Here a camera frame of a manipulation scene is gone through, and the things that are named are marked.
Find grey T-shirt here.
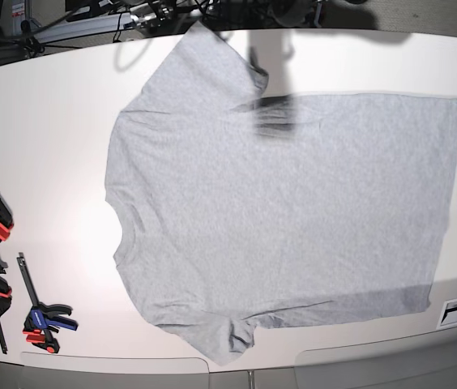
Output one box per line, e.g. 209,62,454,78
105,23,457,365

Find aluminium frame rail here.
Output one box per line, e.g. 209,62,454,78
36,12,149,44

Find blue bar clamp on table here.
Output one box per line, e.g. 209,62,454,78
17,253,79,354

